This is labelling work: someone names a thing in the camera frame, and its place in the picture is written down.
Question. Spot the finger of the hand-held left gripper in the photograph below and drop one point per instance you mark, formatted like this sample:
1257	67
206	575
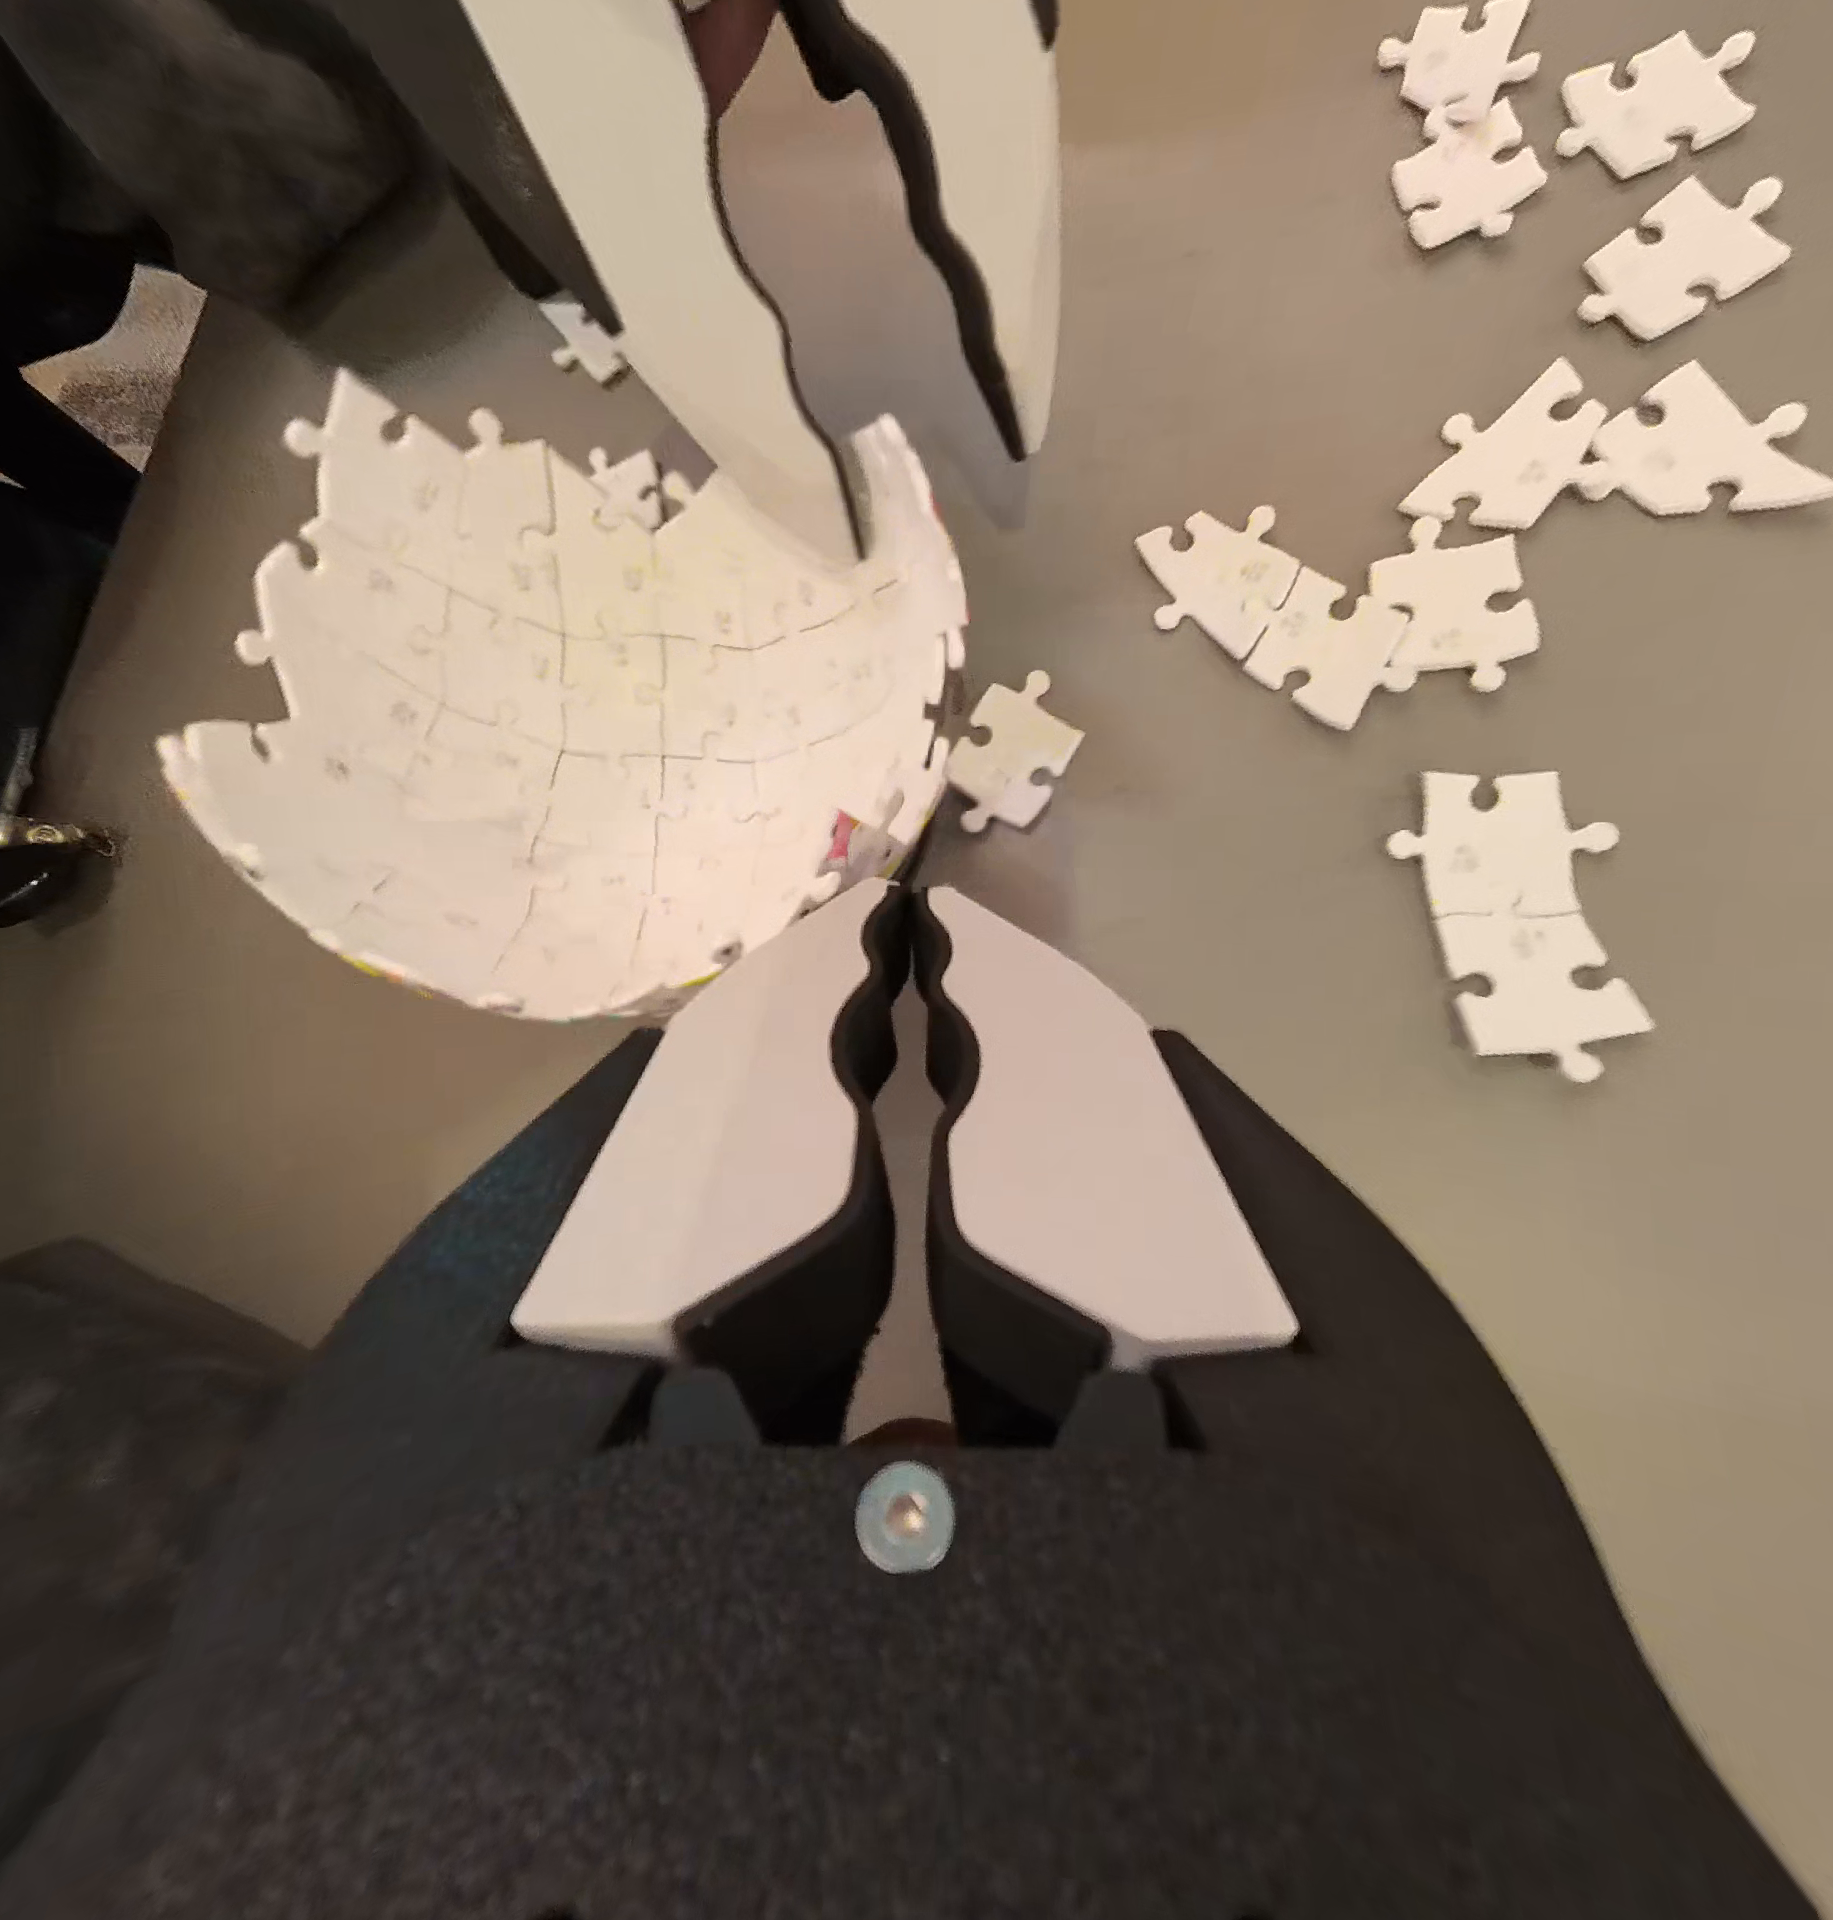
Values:
961	180
634	211

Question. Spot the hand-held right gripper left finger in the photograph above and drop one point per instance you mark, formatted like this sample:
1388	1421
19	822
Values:
709	1170

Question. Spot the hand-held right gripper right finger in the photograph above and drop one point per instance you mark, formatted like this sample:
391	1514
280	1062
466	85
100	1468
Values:
1112	1170

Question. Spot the single white puzzle piece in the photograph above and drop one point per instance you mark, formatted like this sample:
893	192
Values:
583	346
1013	750

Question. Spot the partly built white puzzle ball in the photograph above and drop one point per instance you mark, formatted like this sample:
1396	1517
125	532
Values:
559	720

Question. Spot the puzzle pieces group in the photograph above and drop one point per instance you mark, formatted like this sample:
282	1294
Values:
1456	600

